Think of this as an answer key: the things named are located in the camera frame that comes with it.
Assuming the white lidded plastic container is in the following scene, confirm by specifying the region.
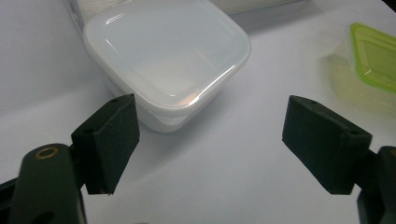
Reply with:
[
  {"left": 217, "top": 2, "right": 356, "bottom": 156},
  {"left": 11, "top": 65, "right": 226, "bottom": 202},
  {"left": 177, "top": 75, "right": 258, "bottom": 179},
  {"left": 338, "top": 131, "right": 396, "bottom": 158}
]
[{"left": 82, "top": 0, "right": 252, "bottom": 134}]

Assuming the green lidded plastic container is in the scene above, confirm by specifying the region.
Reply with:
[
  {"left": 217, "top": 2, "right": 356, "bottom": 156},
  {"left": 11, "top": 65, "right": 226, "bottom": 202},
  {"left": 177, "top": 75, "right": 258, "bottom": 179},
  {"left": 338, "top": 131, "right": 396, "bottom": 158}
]
[{"left": 326, "top": 21, "right": 396, "bottom": 110}]

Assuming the white table sheet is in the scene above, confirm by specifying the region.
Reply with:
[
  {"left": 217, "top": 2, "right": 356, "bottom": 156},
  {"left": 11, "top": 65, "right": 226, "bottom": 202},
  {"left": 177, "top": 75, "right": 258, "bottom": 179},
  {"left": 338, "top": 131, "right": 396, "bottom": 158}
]
[{"left": 0, "top": 0, "right": 396, "bottom": 224}]

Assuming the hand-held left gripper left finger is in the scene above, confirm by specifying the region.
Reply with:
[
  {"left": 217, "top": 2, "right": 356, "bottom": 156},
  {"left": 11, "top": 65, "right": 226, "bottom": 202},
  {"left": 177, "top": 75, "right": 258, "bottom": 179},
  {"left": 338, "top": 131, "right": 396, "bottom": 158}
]
[{"left": 70, "top": 93, "right": 140, "bottom": 196}]

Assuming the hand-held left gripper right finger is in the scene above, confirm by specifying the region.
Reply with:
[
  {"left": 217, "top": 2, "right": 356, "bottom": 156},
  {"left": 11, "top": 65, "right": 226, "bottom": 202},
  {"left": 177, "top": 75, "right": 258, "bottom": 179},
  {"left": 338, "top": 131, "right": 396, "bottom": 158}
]
[{"left": 281, "top": 94, "right": 373, "bottom": 196}]

